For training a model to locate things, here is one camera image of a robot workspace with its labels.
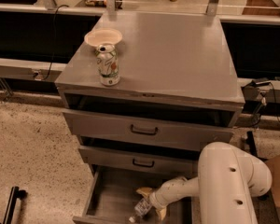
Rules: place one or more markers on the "white green soda can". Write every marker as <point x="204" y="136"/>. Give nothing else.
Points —
<point x="107" y="62"/>

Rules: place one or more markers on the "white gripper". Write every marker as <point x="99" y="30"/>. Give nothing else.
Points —
<point x="156" y="200"/>

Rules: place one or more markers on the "black power adapter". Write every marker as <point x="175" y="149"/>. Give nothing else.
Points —
<point x="260" y="82"/>

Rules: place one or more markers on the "grey middle drawer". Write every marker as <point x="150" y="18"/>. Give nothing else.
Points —
<point x="117" y="154"/>

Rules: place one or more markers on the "grey drawer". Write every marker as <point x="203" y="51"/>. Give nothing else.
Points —
<point x="110" y="119"/>
<point x="117" y="154"/>
<point x="113" y="198"/>

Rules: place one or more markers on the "grey drawer cabinet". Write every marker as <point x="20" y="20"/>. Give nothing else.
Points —
<point x="173" y="59"/>

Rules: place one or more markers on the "grey top drawer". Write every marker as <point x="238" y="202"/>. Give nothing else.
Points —
<point x="110" y="119"/>

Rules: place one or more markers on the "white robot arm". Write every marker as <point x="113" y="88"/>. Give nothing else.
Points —
<point x="227" y="181"/>

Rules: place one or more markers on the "black middle drawer handle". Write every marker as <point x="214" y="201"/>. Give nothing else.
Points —
<point x="149" y="164"/>

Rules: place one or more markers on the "clear plastic water bottle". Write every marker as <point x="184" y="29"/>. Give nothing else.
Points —
<point x="140" y="210"/>

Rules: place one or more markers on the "white paper bowl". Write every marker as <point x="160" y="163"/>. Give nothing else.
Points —
<point x="101" y="36"/>

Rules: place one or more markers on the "black metal leg left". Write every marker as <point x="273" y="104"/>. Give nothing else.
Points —
<point x="15" y="194"/>

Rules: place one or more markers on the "grey bottom drawer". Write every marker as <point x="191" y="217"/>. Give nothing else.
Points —
<point x="113" y="198"/>

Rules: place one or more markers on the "black top drawer handle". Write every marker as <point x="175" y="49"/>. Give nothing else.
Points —
<point x="143" y="131"/>

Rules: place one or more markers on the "black drawer handle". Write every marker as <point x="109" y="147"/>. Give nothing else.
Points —
<point x="149" y="164"/>
<point x="143" y="131"/>

